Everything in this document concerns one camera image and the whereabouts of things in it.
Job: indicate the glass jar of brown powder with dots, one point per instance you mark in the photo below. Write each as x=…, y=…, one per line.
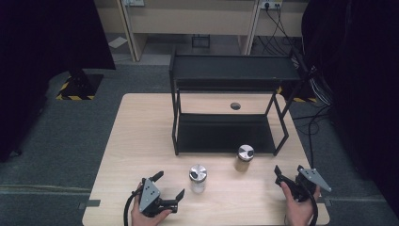
x=245, y=155

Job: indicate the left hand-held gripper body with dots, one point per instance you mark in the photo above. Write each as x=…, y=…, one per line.
x=150, y=196

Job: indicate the white wall power outlet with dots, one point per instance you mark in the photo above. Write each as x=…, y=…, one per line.
x=271, y=3

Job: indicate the glass jar of white powder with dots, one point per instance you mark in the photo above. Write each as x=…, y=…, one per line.
x=198, y=175

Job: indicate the black curtain with stand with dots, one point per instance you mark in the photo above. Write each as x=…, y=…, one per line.
x=360, y=78

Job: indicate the wide beige wooden desk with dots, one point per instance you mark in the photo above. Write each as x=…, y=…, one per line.
x=188, y=19

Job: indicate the black base with hazard stripes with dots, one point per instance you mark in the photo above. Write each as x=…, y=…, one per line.
x=80, y=86

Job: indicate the large black curtain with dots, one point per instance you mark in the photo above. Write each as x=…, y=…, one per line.
x=47, y=47

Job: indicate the person's right hand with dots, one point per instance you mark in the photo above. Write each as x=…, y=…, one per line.
x=299, y=215

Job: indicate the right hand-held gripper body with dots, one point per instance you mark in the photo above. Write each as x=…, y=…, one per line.
x=312, y=177

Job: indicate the black two-tier metal rack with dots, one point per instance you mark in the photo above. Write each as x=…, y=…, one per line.
x=232, y=67

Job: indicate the grey floor tape strip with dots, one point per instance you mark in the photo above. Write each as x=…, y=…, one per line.
x=89, y=204

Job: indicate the person's left hand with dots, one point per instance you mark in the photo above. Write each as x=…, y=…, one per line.
x=141, y=219

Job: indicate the white paper sheet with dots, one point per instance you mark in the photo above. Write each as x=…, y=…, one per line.
x=118, y=42

